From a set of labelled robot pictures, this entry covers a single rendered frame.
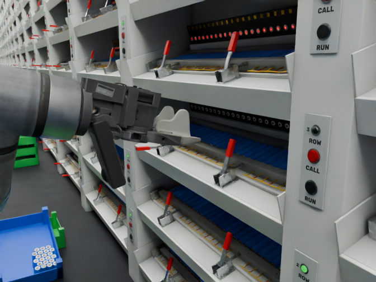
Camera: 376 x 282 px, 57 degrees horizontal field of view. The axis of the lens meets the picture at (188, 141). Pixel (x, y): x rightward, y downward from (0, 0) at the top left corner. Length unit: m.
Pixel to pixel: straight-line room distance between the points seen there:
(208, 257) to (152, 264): 0.38
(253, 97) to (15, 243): 1.14
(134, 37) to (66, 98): 0.56
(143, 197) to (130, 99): 0.61
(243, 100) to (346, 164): 0.21
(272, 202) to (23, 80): 0.42
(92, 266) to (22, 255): 0.25
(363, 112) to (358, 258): 0.18
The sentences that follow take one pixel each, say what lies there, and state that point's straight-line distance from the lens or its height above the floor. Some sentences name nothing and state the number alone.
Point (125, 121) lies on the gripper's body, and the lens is 0.52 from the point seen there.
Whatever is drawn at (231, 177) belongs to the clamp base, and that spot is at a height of 0.51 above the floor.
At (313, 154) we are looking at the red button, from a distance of 0.47.
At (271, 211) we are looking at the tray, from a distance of 0.58.
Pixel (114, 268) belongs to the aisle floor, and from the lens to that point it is 1.35.
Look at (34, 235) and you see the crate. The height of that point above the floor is 0.07.
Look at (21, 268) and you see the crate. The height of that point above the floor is 0.03.
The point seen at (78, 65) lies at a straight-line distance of 1.68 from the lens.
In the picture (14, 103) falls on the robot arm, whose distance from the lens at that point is 0.48.
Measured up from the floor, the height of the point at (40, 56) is 0.78.
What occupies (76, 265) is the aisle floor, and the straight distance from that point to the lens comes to 1.41.
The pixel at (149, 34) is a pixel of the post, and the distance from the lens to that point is 1.04.
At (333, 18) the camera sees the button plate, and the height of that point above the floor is 0.77.
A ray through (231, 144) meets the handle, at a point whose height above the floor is 0.57.
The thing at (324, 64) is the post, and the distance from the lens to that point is 0.46.
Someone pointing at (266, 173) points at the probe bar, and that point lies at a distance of 0.66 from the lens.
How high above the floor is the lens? 0.72
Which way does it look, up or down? 13 degrees down
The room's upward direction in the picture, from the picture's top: straight up
